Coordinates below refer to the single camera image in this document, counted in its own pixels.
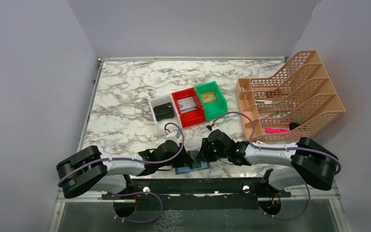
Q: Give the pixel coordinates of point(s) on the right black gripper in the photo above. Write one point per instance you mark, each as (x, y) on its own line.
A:
(203, 156)

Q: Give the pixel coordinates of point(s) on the black mounting rail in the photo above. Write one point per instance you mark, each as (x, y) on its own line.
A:
(194, 194)

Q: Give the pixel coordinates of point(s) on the pink marker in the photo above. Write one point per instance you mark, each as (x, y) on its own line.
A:
(276, 130)

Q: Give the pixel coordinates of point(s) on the green plastic bin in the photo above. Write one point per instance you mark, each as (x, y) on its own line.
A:
(214, 109)

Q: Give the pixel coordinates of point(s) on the pens in organizer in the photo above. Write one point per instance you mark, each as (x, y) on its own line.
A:
(271, 115)

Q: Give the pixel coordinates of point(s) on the black wallet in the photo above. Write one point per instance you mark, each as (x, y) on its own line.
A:
(163, 111)

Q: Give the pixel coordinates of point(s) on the white red box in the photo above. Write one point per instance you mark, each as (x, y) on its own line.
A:
(260, 143)

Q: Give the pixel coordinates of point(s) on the white plastic bin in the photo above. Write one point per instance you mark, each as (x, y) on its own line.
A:
(159, 125)

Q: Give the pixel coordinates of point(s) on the red plastic bin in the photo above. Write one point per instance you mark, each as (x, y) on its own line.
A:
(190, 117)

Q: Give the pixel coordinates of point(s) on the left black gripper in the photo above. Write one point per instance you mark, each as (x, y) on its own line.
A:
(187, 158)

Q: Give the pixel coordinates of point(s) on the orange file organizer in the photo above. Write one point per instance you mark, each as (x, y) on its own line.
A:
(307, 93)

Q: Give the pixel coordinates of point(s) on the stack of cards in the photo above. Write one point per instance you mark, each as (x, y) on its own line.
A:
(186, 105)

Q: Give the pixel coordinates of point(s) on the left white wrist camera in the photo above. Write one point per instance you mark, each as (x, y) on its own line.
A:
(175, 136)

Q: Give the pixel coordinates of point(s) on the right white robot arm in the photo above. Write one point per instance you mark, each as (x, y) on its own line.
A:
(303, 162)

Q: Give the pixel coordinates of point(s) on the blue card holder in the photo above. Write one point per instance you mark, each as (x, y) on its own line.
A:
(195, 166)

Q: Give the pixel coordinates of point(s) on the gold credit card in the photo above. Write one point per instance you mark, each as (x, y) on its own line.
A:
(208, 97)

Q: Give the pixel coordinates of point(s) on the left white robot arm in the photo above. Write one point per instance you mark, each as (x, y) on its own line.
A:
(90, 170)

